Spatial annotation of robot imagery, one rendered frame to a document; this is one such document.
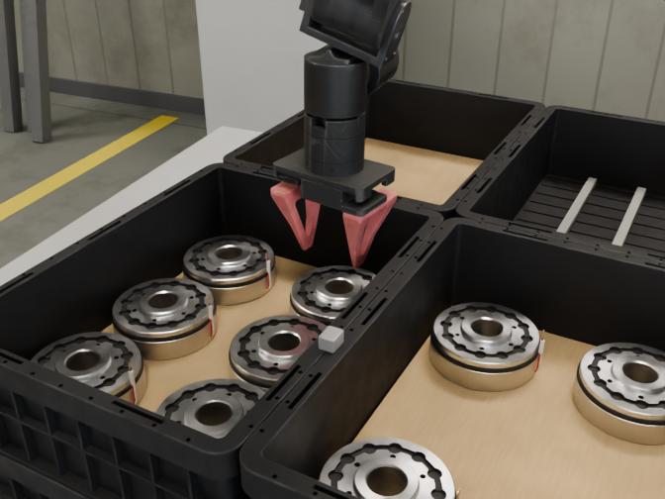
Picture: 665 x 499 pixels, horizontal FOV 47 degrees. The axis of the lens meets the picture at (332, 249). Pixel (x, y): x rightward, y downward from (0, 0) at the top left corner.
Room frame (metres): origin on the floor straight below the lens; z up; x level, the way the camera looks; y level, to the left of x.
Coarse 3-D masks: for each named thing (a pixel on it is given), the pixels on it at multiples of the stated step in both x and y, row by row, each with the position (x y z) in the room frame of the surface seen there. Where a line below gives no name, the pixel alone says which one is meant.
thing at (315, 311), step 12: (300, 276) 0.69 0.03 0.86; (312, 276) 0.70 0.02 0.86; (324, 276) 0.69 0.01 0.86; (360, 276) 0.69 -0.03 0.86; (372, 276) 0.69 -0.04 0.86; (300, 288) 0.67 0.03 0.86; (312, 288) 0.67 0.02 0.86; (300, 300) 0.65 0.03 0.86; (312, 300) 0.65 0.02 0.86; (324, 300) 0.65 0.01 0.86; (312, 312) 0.63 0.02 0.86; (324, 312) 0.63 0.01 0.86; (336, 312) 0.63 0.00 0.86
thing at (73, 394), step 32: (160, 192) 0.76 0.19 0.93; (128, 224) 0.69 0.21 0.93; (64, 256) 0.62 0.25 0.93; (0, 288) 0.56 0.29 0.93; (352, 320) 0.51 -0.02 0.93; (0, 352) 0.47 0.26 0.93; (320, 352) 0.47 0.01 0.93; (0, 384) 0.46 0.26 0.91; (32, 384) 0.44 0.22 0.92; (64, 384) 0.43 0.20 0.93; (288, 384) 0.43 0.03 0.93; (96, 416) 0.41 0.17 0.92; (128, 416) 0.40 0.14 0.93; (160, 416) 0.40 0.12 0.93; (256, 416) 0.40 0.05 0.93; (160, 448) 0.38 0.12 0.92; (192, 448) 0.37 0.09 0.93; (224, 448) 0.37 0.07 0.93
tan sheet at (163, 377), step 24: (288, 264) 0.77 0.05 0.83; (288, 288) 0.72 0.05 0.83; (240, 312) 0.67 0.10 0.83; (264, 312) 0.67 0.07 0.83; (288, 312) 0.67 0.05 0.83; (216, 336) 0.63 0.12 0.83; (144, 360) 0.59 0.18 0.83; (168, 360) 0.59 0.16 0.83; (192, 360) 0.59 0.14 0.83; (216, 360) 0.59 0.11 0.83; (168, 384) 0.55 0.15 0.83; (144, 408) 0.52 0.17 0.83
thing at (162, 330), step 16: (144, 288) 0.67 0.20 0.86; (192, 288) 0.67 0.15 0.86; (128, 304) 0.64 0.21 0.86; (192, 304) 0.64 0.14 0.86; (208, 304) 0.64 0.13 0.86; (128, 320) 0.61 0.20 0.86; (144, 320) 0.61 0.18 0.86; (160, 320) 0.61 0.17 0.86; (176, 320) 0.61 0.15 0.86; (192, 320) 0.61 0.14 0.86; (144, 336) 0.59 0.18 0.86; (160, 336) 0.59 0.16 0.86
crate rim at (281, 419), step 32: (448, 224) 0.68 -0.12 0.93; (480, 224) 0.68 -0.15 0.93; (416, 256) 0.62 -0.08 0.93; (608, 256) 0.62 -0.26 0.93; (384, 288) 0.56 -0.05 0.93; (320, 384) 0.43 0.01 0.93; (288, 416) 0.40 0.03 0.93; (256, 448) 0.37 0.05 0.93; (256, 480) 0.35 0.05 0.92; (288, 480) 0.34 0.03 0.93
